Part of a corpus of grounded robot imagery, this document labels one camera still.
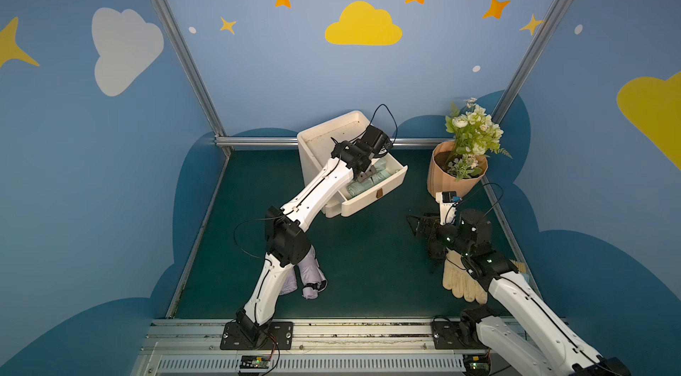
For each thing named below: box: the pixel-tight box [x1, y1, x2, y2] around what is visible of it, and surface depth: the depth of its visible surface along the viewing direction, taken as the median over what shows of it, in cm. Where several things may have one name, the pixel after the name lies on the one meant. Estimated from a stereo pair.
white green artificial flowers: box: [444, 97, 513, 181], surface depth 90 cm
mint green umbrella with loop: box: [352, 157, 392, 188], surface depth 90 cm
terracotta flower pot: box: [427, 140, 489, 198], surface depth 95 cm
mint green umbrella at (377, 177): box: [346, 170, 399, 198], surface depth 88 cm
